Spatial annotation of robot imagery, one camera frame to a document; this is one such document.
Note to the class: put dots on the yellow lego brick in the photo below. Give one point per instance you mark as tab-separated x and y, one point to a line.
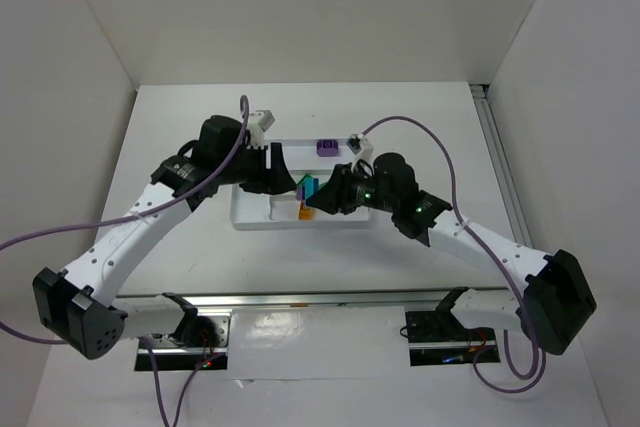
305	213

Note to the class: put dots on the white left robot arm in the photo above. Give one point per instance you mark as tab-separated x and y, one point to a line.
77	303

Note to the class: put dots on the white divided plastic tray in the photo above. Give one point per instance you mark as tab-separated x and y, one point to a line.
310	169

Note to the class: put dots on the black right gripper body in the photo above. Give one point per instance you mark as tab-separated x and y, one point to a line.
343	189

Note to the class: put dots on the aluminium front rail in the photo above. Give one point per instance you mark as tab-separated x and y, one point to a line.
412	299

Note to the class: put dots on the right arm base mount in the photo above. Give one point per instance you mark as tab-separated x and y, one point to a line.
436	339

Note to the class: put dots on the aluminium right side rail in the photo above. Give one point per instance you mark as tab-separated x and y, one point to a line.
500	164

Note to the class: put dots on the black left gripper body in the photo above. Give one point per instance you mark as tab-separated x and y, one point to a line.
266	167

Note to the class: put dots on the teal lego brick front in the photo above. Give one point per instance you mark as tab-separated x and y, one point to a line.
311	187

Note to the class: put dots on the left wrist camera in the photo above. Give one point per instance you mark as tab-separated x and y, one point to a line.
258	124

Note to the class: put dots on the aluminium rail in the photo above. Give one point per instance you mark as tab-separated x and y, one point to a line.
412	299
500	164

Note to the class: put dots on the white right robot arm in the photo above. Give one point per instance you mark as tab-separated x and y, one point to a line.
549	299

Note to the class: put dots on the green lego brick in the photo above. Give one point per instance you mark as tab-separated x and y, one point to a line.
304	179

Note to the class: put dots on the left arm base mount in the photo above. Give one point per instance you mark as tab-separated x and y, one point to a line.
207	347

